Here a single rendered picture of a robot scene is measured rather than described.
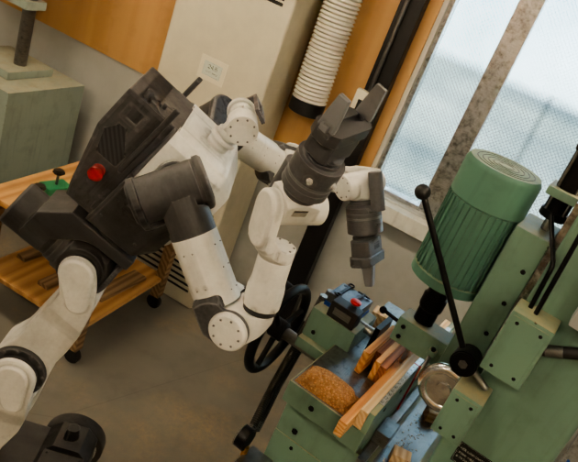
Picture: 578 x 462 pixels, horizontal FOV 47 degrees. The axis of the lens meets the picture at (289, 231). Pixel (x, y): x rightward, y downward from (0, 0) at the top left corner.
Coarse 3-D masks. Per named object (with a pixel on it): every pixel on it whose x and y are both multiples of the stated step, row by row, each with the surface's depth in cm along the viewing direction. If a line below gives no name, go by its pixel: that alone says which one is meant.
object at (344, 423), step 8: (392, 368) 165; (384, 376) 161; (376, 384) 157; (368, 392) 153; (360, 400) 149; (368, 400) 150; (352, 408) 146; (360, 408) 147; (344, 416) 143; (352, 416) 143; (344, 424) 141; (336, 432) 142; (344, 432) 143
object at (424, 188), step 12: (420, 192) 140; (432, 228) 141; (432, 240) 142; (444, 264) 142; (444, 276) 142; (444, 288) 143; (456, 312) 143; (456, 324) 143; (468, 348) 143; (456, 360) 143; (468, 360) 142; (480, 360) 143; (456, 372) 144; (468, 372) 142; (480, 384) 143
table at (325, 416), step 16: (384, 304) 201; (304, 336) 176; (368, 336) 181; (320, 352) 173; (336, 352) 170; (352, 352) 172; (336, 368) 163; (352, 368) 166; (368, 368) 168; (288, 384) 154; (352, 384) 160; (368, 384) 162; (288, 400) 155; (304, 400) 153; (320, 400) 151; (400, 400) 171; (320, 416) 151; (336, 416) 149; (384, 416) 160; (352, 432) 148; (368, 432) 148; (352, 448) 149
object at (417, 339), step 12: (408, 312) 165; (396, 324) 163; (408, 324) 161; (420, 324) 162; (396, 336) 163; (408, 336) 162; (420, 336) 161; (432, 336) 159; (444, 336) 161; (408, 348) 163; (420, 348) 161; (444, 348) 158; (432, 360) 160
